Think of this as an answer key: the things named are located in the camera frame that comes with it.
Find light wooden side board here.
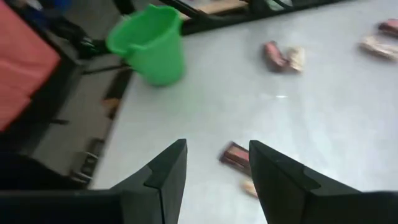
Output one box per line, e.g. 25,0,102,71
180,0,249,19

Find white candy bar wrapper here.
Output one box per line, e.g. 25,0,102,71
241,179,259,199
285,45,306,73
359,34,398,62

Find brown candy bar wrapper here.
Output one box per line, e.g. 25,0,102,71
262,40,289,73
218,141,252,177
377,18,398,37

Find green plastic bucket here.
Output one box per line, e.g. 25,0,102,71
105,3,187,87

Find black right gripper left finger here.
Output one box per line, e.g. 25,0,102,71
0,139,188,224

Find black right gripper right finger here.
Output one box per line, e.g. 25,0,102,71
248,140,398,224

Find black aluminium table frame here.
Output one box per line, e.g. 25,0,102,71
70,0,355,189

